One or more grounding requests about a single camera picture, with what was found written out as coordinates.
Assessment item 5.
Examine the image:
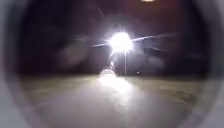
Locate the street lamp on pole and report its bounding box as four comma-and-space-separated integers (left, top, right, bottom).
108, 31, 134, 78

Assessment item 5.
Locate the grey paved ground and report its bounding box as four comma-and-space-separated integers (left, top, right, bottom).
19, 73, 211, 128

